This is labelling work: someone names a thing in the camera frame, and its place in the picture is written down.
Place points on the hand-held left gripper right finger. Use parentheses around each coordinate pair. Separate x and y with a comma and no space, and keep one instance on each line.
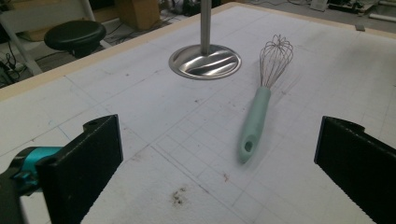
(358,161)

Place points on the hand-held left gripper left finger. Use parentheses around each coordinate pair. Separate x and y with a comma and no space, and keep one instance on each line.
(81,168)

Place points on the black round stool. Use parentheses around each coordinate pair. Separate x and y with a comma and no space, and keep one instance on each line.
(75,36)

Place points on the white tube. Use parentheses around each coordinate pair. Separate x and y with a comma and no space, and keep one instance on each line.
(382,17)

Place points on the stainless steel stand with round base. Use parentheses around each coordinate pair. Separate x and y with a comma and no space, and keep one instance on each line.
(205,60)

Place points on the brown cardboard box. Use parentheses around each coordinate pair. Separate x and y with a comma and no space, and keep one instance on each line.
(138,12)

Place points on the white metal frame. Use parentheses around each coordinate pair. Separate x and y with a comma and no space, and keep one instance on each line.
(21,46)

